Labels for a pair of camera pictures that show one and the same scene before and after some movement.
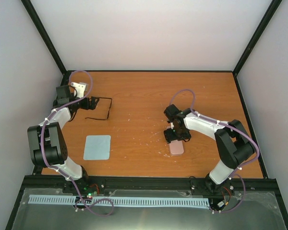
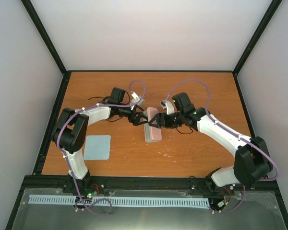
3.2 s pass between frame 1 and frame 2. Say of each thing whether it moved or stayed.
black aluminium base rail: stayed
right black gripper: moved
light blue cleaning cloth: stayed
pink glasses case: moved
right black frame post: stayed
